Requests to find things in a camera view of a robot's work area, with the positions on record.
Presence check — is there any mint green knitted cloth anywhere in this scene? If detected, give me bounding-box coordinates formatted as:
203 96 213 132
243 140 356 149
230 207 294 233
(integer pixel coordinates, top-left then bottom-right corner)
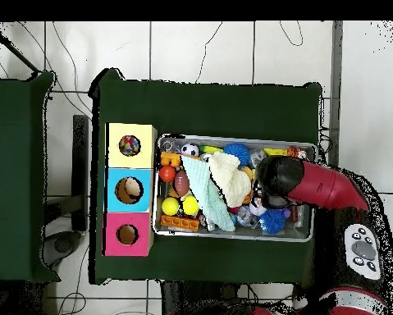
181 155 236 232

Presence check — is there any cream knitted cloth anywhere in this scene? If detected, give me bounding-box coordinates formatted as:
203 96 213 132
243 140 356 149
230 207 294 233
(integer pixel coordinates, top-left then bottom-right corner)
208 151 252 208

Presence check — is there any white cloth with colourful spots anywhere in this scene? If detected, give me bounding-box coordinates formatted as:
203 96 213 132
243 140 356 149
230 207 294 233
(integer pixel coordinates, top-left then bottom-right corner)
118 135 141 157

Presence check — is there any wooden box with three holes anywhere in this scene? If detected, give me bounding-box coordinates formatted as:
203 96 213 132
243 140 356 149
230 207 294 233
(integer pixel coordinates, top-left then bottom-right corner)
102 122 158 258

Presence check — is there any metal mesh bin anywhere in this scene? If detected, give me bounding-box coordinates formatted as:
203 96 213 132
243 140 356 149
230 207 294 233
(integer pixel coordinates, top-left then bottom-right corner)
152 133 318 243

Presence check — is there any brown toy football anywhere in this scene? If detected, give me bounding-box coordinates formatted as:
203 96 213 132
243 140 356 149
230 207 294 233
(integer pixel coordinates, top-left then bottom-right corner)
173 170 191 198

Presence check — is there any small soccer ball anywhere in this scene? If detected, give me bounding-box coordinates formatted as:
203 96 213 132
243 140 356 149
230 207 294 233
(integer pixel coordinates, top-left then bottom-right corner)
180 143 199 158

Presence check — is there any orange toy building brick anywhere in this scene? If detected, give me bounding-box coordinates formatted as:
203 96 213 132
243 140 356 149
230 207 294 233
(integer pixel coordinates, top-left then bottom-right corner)
160 151 185 167

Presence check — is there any orange ball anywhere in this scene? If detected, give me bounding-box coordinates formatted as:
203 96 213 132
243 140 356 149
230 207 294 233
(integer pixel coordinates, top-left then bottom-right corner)
158 164 177 183

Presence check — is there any large yellow ball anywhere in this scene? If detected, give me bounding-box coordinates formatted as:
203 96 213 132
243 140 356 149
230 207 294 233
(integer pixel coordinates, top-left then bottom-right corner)
181 195 200 217

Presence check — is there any small yellow ball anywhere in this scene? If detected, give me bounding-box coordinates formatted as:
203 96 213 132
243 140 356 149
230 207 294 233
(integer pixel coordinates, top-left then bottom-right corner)
161 197 181 217

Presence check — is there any blue spiky ball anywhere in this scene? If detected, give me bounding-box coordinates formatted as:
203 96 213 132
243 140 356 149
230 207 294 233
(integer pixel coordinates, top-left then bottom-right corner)
258 208 286 235
222 143 251 167

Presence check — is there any orange ribbed toy block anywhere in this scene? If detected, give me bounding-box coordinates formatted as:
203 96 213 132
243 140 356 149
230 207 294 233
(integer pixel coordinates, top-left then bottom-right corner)
160 214 200 232

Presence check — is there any dark green tablecloth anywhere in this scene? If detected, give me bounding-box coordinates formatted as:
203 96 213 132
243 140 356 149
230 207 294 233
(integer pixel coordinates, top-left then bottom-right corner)
88 67 323 285

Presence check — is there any dark green side table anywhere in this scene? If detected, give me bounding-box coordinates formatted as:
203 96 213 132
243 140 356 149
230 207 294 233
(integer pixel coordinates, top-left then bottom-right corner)
0 71 58 284

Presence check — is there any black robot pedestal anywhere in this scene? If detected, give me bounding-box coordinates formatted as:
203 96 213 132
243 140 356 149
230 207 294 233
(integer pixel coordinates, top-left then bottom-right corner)
159 280 249 315

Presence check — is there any grey metal rail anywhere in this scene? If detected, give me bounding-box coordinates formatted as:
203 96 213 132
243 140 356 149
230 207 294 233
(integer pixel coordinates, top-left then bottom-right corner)
327 21 344 167

